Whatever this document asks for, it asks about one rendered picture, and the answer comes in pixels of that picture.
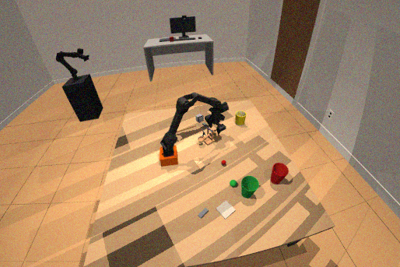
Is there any white flat square tile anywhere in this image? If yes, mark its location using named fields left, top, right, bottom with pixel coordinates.
left=216, top=200, right=235, bottom=219

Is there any dark red cup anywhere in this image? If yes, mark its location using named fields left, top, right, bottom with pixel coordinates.
left=271, top=163, right=289, bottom=184

